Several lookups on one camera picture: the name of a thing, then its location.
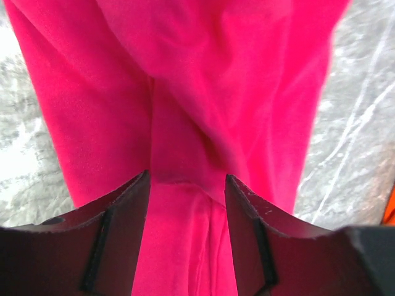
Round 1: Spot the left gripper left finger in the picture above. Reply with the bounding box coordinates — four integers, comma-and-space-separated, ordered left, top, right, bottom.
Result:
1, 171, 151, 295

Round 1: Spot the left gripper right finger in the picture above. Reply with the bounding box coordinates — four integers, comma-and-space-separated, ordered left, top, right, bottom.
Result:
225, 175, 394, 295

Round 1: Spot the magenta t-shirt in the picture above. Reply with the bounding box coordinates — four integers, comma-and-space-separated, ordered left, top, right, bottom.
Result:
5, 1, 349, 295

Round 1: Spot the folded orange t-shirt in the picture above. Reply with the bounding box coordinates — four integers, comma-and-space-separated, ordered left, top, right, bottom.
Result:
381, 185, 395, 226

